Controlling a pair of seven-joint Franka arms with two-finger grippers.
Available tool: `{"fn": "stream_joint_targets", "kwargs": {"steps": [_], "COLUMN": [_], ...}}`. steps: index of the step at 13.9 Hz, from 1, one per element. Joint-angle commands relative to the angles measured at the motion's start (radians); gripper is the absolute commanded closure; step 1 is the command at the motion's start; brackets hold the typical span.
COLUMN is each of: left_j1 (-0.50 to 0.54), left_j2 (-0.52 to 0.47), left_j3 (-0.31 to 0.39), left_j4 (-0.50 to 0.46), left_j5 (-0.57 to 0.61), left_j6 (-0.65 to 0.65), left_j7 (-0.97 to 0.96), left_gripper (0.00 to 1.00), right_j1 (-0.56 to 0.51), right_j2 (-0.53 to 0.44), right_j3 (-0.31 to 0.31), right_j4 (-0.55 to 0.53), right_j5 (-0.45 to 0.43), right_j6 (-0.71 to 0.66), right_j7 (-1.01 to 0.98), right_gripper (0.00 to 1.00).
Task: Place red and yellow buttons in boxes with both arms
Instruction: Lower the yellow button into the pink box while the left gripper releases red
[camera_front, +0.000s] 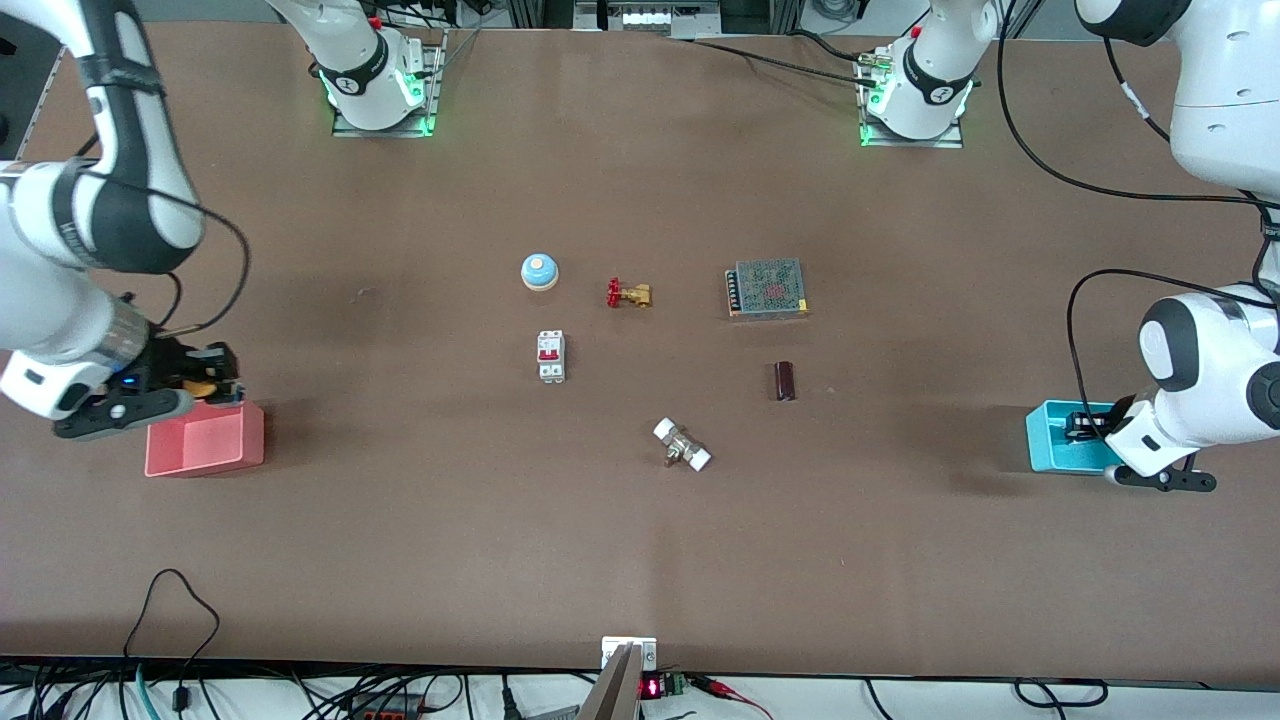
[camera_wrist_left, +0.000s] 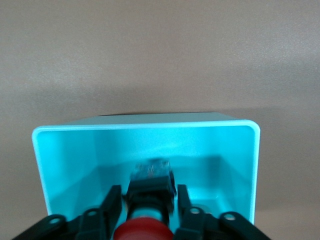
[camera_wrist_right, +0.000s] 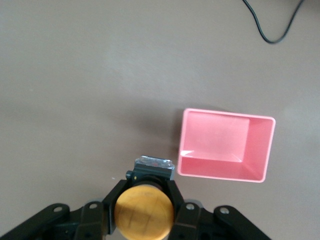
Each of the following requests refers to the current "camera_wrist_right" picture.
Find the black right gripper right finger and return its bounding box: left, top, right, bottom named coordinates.
left=169, top=180, right=273, bottom=240

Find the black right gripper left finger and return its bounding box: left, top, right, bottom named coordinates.
left=0, top=178, right=131, bottom=240

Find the yellow push button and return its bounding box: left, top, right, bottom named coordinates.
left=114, top=154, right=175, bottom=240

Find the pink plastic box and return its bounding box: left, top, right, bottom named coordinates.
left=176, top=107, right=276, bottom=184

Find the black looped table cable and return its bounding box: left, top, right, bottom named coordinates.
left=241, top=0, right=305, bottom=45

